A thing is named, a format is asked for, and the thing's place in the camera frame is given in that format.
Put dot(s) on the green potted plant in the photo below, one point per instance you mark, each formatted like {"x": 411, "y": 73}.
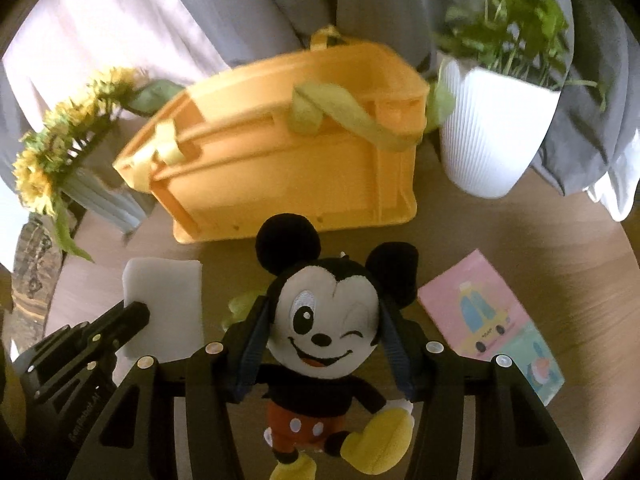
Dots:
{"x": 521, "y": 39}

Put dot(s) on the grey ribbed vase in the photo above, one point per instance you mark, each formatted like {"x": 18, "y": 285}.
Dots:
{"x": 123, "y": 207}

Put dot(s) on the pink taxi cloth book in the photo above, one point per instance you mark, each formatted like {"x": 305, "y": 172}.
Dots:
{"x": 480, "y": 317}

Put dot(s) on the patterned brown cushion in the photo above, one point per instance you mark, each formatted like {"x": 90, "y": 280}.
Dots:
{"x": 37, "y": 267}

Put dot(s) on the white square sponge cloth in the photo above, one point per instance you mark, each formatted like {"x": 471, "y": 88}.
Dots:
{"x": 172, "y": 290}

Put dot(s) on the grey curtain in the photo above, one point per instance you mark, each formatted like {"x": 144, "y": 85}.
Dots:
{"x": 584, "y": 150}

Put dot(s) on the white ribbed plant pot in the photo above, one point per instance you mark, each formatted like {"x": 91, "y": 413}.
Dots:
{"x": 495, "y": 129}

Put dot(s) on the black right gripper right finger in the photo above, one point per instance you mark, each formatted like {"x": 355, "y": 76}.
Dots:
{"x": 515, "y": 437}

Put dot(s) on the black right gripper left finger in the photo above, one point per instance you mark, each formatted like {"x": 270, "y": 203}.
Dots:
{"x": 134, "y": 436}

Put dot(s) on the pale pink curtain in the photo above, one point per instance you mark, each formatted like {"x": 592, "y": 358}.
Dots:
{"x": 63, "y": 42}

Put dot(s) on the Mickey Mouse plush toy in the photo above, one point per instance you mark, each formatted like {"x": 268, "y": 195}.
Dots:
{"x": 327, "y": 319}

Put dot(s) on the yellow sunflower bouquet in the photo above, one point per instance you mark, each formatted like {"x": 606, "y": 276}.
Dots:
{"x": 71, "y": 131}

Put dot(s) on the orange plastic storage crate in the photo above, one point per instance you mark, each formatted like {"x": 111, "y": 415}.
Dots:
{"x": 329, "y": 132}

